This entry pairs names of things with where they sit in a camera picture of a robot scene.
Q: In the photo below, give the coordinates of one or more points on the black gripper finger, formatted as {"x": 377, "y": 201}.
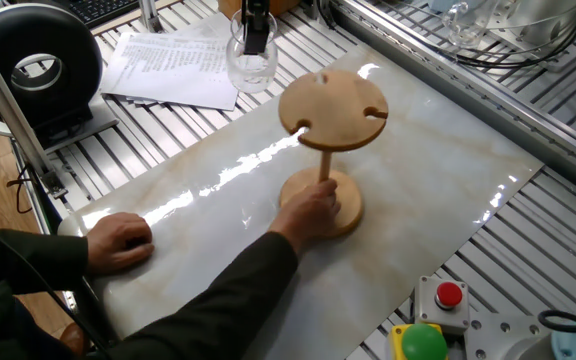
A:
{"x": 263, "y": 35}
{"x": 249, "y": 35}

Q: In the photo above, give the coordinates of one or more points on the clear stemmed glass cup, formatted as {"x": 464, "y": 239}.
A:
{"x": 252, "y": 75}

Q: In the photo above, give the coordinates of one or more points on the round wooden glass shelf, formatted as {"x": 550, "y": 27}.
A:
{"x": 333, "y": 110}

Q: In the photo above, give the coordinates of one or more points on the person's right forearm dark sleeve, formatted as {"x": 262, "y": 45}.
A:
{"x": 218, "y": 310}

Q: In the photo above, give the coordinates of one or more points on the person's left forearm dark sleeve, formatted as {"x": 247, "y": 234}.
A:
{"x": 23, "y": 260}

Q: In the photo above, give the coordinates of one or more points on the person's right hand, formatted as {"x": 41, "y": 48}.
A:
{"x": 308, "y": 215}

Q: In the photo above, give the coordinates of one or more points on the person's left hand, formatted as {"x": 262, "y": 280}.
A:
{"x": 118, "y": 242}

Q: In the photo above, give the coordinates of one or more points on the brown wooden box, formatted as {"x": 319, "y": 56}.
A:
{"x": 288, "y": 6}

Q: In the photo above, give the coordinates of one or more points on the small white paper sheet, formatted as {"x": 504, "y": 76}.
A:
{"x": 203, "y": 30}

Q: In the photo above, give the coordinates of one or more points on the large printed paper sheet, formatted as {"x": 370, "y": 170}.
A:
{"x": 178, "y": 70}

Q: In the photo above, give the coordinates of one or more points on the black computer keyboard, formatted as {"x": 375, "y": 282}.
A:
{"x": 103, "y": 10}

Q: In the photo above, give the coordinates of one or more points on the clear glass pitcher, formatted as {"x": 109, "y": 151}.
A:
{"x": 468, "y": 22}

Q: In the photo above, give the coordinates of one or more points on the marble pattern mat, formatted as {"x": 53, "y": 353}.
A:
{"x": 393, "y": 200}

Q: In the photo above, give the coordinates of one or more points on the grey box red button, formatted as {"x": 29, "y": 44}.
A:
{"x": 440, "y": 312}

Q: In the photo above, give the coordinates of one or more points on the yellow box green button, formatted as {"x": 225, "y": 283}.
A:
{"x": 420, "y": 345}

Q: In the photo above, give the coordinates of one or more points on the brown leather shoe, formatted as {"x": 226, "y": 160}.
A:
{"x": 74, "y": 340}

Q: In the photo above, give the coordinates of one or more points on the person torso and legs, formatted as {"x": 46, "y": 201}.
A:
{"x": 3, "y": 325}

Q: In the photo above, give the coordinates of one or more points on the silver robot mounting plate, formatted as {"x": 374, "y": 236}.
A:
{"x": 498, "y": 335}

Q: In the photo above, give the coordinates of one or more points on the aluminium frame rail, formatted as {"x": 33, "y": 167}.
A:
{"x": 493, "y": 100}

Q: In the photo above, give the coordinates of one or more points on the aluminium frame post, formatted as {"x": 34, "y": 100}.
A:
{"x": 8, "y": 105}

